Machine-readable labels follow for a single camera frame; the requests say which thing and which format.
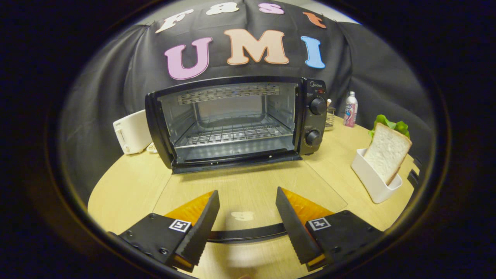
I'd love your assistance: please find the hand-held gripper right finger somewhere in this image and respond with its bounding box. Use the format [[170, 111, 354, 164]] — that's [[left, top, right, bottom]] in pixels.
[[276, 187, 385, 272]]

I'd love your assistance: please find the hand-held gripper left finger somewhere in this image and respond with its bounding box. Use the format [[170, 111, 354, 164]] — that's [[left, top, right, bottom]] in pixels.
[[108, 190, 220, 272]]

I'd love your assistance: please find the black toaster oven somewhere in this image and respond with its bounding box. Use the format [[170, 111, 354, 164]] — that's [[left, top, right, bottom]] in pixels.
[[145, 76, 348, 243]]

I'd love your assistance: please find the white bread lettuce sandwich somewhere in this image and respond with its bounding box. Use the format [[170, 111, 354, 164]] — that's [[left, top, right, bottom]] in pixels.
[[363, 114, 413, 186]]

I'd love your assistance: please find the white pop-up toaster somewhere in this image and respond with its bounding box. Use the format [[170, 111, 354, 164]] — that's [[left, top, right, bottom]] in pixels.
[[113, 110, 153, 155]]

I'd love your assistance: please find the white plastic container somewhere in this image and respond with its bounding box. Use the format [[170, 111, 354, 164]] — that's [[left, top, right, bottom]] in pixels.
[[351, 148, 403, 204]]

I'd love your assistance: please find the clear glass jar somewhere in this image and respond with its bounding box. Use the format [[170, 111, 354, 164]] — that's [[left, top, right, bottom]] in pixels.
[[325, 99, 336, 131]]

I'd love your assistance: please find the black chair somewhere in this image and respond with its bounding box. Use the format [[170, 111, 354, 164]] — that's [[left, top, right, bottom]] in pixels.
[[407, 157, 422, 190]]

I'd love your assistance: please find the pink label drink bottle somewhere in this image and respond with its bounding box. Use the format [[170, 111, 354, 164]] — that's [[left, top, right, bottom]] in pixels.
[[344, 91, 358, 127]]

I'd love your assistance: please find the black backdrop cloth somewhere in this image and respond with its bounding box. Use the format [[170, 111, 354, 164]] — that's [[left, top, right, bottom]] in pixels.
[[58, 0, 436, 202]]

